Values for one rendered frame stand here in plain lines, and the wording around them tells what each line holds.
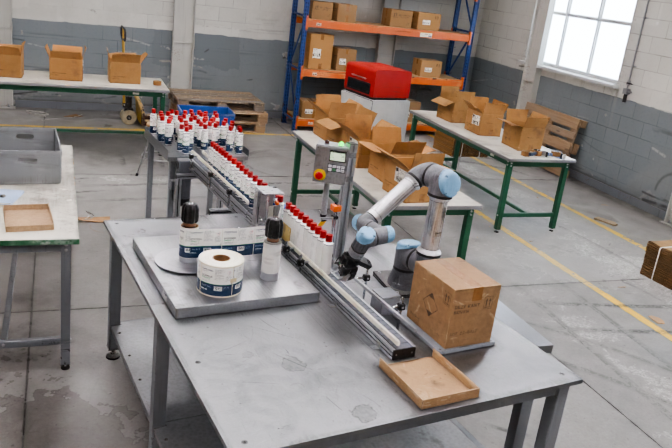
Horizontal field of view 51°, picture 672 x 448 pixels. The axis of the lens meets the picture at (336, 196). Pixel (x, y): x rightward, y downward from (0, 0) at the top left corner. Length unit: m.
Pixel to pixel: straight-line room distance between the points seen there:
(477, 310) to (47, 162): 2.87
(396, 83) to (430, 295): 6.07
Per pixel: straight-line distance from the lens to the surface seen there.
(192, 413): 3.58
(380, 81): 8.79
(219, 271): 3.10
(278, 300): 3.21
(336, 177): 3.49
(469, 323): 3.06
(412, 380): 2.82
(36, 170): 4.78
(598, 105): 9.98
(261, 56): 11.03
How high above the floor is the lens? 2.27
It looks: 17 degrees down
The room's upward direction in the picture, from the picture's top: 7 degrees clockwise
